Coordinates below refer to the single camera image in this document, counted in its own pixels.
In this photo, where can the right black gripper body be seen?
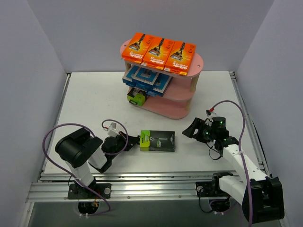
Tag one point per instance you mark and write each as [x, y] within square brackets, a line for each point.
[199, 129]

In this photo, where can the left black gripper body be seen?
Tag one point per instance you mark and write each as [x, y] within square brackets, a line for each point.
[126, 142]

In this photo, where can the black green razor box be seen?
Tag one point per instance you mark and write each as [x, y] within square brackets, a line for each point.
[137, 97]
[158, 141]

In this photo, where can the blue razor box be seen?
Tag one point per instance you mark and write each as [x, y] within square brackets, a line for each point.
[161, 84]
[145, 78]
[128, 76]

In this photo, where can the small orange razor box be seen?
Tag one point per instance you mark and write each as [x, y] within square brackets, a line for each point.
[180, 58]

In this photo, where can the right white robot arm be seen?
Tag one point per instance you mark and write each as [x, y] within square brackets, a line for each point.
[260, 196]

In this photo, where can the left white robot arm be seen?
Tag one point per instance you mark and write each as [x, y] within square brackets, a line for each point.
[80, 150]

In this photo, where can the pink three-tier shelf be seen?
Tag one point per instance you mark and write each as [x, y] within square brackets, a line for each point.
[175, 103]

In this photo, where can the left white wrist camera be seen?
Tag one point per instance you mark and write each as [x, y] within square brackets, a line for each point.
[111, 130]

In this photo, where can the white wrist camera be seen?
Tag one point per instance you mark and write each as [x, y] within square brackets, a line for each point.
[210, 113]
[111, 130]

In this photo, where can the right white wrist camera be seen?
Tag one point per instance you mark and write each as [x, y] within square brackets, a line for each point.
[210, 113]

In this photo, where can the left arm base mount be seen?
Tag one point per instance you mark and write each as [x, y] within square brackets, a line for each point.
[77, 192]

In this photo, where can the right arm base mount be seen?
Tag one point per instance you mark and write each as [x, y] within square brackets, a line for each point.
[220, 202]

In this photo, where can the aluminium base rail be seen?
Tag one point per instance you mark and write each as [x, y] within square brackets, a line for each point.
[125, 187]

